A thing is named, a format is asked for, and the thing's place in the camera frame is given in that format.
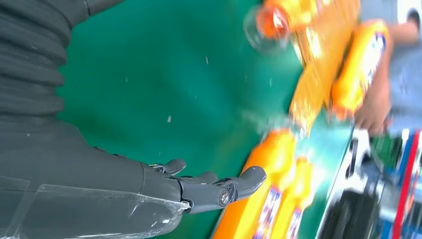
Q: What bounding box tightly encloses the person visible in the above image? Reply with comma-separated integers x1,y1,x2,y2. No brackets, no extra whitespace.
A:
354,0,422,137

